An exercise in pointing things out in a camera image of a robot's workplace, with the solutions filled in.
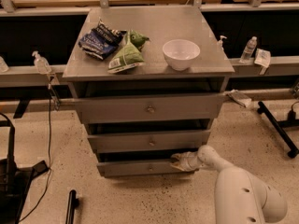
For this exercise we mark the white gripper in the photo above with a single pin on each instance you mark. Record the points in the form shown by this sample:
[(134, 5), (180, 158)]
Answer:
[(189, 161)]

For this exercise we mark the grey bottom drawer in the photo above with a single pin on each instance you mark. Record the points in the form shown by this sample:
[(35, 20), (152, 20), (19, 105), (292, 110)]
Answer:
[(128, 168)]

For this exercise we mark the grey drawer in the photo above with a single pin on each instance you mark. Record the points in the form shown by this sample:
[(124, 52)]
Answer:
[(147, 141), (128, 168), (143, 108)]

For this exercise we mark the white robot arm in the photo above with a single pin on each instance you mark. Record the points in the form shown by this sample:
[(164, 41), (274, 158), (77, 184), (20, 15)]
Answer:
[(240, 197)]

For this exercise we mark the grey middle drawer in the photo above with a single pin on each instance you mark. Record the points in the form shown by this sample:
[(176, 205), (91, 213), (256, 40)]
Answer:
[(147, 141)]

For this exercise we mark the grey top drawer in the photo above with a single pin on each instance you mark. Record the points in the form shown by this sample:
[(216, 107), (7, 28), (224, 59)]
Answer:
[(143, 108)]

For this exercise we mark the grey three-drawer cabinet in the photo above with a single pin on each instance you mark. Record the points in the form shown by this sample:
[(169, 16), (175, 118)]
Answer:
[(89, 78)]

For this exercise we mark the white bowl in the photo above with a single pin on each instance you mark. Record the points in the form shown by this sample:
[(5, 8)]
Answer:
[(180, 54)]

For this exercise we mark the black bar on floor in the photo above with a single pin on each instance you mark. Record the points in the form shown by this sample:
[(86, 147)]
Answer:
[(73, 203)]

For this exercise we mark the green chip bag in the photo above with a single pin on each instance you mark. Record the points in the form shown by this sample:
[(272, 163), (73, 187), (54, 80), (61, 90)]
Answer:
[(129, 56)]

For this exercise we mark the black stand base right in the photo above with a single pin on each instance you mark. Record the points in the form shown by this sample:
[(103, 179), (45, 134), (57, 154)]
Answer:
[(291, 121)]

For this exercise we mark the small pump bottle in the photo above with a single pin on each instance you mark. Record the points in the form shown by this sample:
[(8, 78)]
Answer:
[(220, 41)]

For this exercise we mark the white paper packet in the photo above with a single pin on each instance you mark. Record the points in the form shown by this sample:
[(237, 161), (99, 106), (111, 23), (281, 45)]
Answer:
[(263, 59)]

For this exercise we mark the clear water bottle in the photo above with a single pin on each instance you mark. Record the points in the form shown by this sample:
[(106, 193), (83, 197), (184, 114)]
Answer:
[(248, 50)]

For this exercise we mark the blue chip bag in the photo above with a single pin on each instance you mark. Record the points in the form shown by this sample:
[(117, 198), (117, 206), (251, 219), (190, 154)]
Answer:
[(101, 41)]

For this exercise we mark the black equipment stand left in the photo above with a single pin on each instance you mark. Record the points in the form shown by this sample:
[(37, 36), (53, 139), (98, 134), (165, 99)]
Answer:
[(14, 181)]

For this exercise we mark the clear sanitizer bottle left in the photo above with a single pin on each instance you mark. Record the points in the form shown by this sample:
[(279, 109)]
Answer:
[(41, 64)]

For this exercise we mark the crumpled packet on rail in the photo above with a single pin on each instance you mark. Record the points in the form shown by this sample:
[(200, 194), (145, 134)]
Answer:
[(239, 97)]

